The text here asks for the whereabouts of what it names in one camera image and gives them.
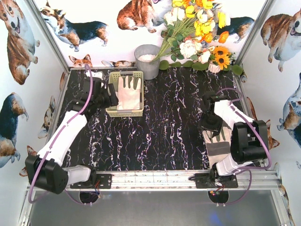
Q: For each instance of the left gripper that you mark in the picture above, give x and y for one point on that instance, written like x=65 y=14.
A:
x=112 y=94

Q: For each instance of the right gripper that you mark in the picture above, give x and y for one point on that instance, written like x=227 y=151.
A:
x=212 y=126

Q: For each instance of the white work glove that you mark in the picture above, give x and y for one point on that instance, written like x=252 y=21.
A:
x=128 y=96

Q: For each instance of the white grey glove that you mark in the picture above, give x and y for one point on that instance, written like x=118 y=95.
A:
x=218 y=147

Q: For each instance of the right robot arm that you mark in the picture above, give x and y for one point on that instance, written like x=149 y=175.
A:
x=236 y=138

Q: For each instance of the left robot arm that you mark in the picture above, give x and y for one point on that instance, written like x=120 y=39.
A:
x=45 y=169

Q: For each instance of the yellow-green storage basket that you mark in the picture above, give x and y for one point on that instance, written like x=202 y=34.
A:
x=113 y=78

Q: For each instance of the grey metal bucket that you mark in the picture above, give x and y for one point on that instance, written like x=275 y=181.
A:
x=146 y=61

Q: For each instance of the artificial flower bouquet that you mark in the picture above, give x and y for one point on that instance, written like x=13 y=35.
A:
x=195 y=33

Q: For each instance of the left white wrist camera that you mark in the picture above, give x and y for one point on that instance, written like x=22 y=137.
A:
x=95 y=74

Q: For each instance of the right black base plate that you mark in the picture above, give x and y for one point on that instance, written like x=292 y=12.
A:
x=204 y=180

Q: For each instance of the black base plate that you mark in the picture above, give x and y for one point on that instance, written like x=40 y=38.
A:
x=101 y=181
x=204 y=180

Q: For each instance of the aluminium front rail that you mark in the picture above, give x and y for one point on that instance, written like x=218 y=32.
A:
x=178 y=180

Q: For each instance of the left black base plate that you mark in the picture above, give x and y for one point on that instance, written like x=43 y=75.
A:
x=101 y=181

